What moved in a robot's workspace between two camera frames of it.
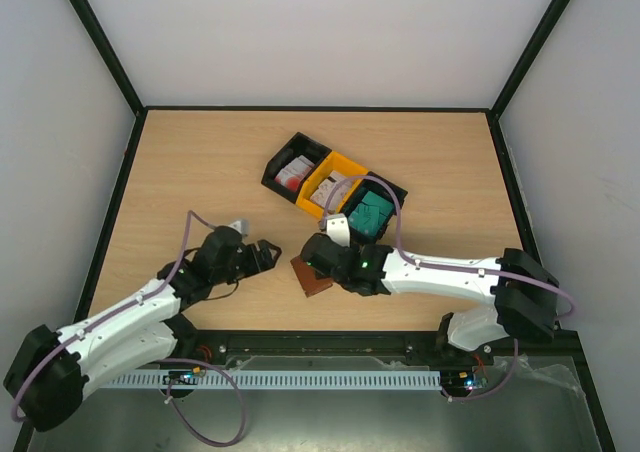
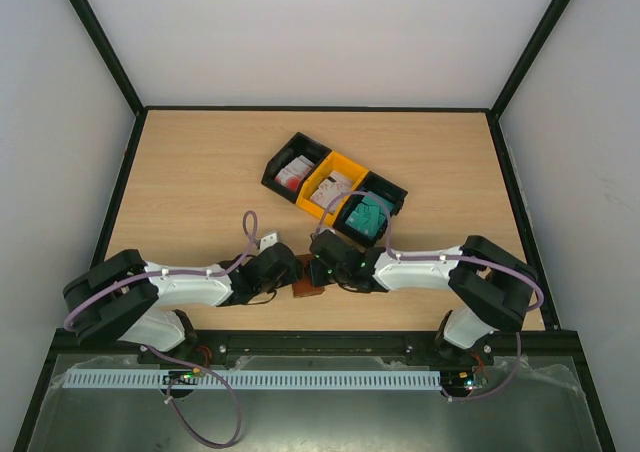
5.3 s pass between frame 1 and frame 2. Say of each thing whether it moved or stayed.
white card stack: stayed
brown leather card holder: moved
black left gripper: moved
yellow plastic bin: stayed
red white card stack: stayed
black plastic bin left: stayed
